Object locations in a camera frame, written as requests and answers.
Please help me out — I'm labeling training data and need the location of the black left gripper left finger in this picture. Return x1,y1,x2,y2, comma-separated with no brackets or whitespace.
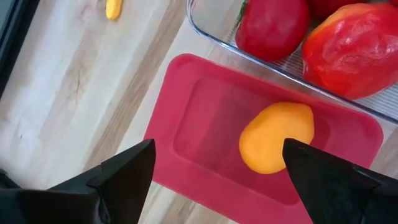
0,138,157,224

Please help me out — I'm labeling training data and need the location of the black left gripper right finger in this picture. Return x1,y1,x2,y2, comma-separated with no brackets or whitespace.
282,138,398,224

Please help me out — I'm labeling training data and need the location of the orange oval fruit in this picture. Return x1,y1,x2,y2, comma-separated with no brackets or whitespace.
238,101,316,175

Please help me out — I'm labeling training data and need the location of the large red bell pepper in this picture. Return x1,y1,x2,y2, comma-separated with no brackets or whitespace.
301,2,398,101

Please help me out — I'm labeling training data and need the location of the red tomato with dark stem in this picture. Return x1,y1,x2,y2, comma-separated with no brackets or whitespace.
234,0,312,63

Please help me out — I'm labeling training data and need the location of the red plastic bin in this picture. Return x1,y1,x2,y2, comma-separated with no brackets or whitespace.
143,53,385,224

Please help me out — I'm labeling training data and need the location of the small yellow chili pepper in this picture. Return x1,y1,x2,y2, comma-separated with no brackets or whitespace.
104,0,124,21

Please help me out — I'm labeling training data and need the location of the clear plastic bin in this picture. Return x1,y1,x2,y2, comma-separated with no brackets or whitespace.
185,0,398,126

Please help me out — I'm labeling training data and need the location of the black metal table frame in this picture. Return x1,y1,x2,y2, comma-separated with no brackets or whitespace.
0,0,42,99

